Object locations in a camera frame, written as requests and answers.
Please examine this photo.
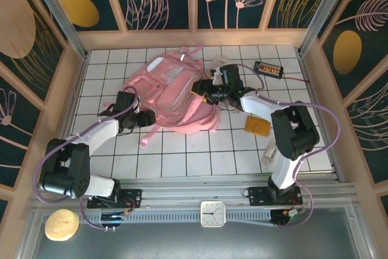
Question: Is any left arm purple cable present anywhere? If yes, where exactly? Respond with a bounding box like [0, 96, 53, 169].
[35, 86, 141, 230]

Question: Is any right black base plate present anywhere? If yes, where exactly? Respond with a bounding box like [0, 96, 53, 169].
[247, 186, 303, 207]

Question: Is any grey slotted cable duct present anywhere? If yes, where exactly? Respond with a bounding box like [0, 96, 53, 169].
[42, 210, 273, 226]

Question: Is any small white bottle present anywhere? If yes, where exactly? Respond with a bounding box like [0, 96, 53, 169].
[262, 139, 279, 169]

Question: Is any grey metal sheet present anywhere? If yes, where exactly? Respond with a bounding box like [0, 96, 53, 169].
[18, 207, 376, 259]

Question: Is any round beige bread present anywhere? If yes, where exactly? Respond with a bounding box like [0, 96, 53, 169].
[44, 209, 80, 243]

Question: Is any aluminium frame post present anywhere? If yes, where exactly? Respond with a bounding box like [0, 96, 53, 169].
[25, 0, 89, 59]
[298, 0, 355, 56]

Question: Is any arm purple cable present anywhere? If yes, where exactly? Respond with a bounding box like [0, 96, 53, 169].
[216, 63, 340, 229]
[35, 86, 141, 230]

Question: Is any thin red cable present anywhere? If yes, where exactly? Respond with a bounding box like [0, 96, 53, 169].
[281, 75, 310, 84]

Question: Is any black battery connector board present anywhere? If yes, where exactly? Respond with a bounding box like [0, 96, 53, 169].
[253, 61, 284, 79]

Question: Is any aluminium side rail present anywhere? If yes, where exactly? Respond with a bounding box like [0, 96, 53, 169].
[48, 52, 89, 187]
[298, 52, 345, 181]

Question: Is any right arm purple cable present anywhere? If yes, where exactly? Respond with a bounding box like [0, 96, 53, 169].
[216, 63, 340, 229]

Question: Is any black wiring hub with connectors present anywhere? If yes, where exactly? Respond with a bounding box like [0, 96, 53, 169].
[270, 209, 305, 229]
[99, 210, 130, 230]

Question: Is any pink student backpack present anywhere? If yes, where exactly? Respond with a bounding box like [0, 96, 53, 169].
[98, 44, 221, 149]

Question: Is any aluminium mounting rail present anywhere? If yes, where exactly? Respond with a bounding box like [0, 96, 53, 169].
[33, 181, 357, 208]

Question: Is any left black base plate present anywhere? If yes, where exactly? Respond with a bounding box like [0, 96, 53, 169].
[87, 189, 142, 210]

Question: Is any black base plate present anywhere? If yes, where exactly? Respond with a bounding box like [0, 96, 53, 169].
[247, 186, 303, 207]
[87, 189, 142, 210]

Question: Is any white square clock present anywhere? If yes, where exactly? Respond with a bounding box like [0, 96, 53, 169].
[200, 200, 227, 227]

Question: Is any mustard yellow wallet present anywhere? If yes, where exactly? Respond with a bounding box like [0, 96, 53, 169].
[244, 115, 271, 136]

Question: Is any small clear plastic bag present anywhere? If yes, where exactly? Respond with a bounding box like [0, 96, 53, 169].
[226, 101, 243, 114]

